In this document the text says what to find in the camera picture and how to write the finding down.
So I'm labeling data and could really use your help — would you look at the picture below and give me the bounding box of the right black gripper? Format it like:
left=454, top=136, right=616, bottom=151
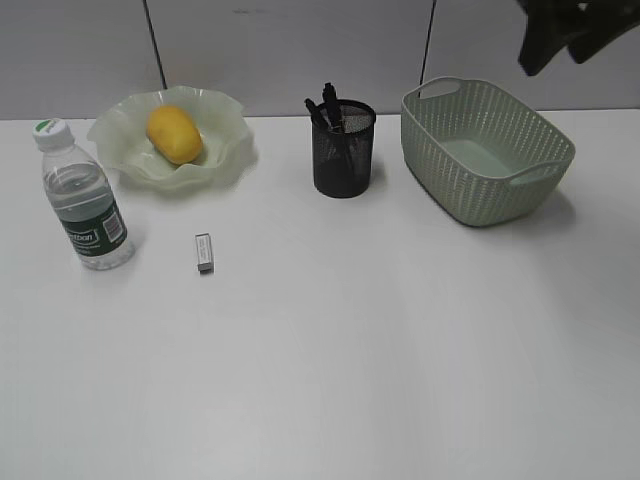
left=517, top=0, right=639, bottom=77

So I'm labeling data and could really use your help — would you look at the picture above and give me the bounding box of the black marker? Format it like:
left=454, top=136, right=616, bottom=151
left=322, top=83, right=344, bottom=134
left=304, top=98, right=351, bottom=161
left=322, top=82, right=356, bottom=177

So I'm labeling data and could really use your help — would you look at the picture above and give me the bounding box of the yellow mango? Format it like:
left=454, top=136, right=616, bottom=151
left=146, top=105, right=203, bottom=166

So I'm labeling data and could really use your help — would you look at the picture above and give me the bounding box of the white grey eraser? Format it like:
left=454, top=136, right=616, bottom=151
left=195, top=233, right=214, bottom=274

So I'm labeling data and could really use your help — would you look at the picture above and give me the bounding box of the clear plastic water bottle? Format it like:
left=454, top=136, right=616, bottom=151
left=32, top=118, right=135, bottom=271

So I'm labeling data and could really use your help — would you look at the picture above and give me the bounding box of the green plastic woven basket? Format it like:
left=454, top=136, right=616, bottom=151
left=401, top=77, right=576, bottom=227

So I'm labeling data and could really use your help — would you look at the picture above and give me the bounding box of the black mesh pen holder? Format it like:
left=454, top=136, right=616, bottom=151
left=311, top=99, right=376, bottom=198

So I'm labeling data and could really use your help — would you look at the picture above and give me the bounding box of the pale green wavy plate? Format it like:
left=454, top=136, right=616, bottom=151
left=87, top=86, right=257, bottom=192

